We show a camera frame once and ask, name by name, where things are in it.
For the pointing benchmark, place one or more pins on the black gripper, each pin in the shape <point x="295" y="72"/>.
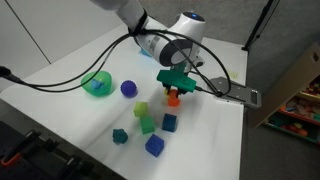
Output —
<point x="174" y="88"/>

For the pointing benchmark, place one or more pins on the orange bear toy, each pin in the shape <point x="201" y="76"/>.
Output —
<point x="173" y="100"/>

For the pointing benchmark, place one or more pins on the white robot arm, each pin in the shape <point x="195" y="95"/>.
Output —
<point x="173" y="50"/>

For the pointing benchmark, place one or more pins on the teal toy figure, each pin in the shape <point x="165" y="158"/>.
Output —
<point x="120" y="136"/>

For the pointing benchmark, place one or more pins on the small blue toy figure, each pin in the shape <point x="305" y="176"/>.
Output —
<point x="97" y="85"/>

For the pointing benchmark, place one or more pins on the green plastic bowl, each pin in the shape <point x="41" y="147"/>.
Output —
<point x="87" y="85"/>

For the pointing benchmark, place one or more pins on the wooden toy shelf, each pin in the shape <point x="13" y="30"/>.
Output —
<point x="290" y="86"/>

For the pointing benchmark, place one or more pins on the dark blue cube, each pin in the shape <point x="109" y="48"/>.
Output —
<point x="169" y="123"/>

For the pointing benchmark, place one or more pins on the lime green cube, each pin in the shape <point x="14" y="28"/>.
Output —
<point x="141" y="109"/>

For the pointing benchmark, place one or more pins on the purple spiky ball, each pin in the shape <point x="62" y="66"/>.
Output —
<point x="128" y="88"/>

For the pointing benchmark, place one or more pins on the bright blue cube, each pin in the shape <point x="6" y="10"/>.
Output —
<point x="154" y="145"/>

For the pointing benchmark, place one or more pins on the grey metal mounting plate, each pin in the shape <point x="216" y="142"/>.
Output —
<point x="240" y="95"/>

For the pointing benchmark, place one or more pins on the black tripod stand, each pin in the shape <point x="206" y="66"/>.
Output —
<point x="258" y="28"/>

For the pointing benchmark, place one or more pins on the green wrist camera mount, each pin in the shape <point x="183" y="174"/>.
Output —
<point x="175" y="80"/>

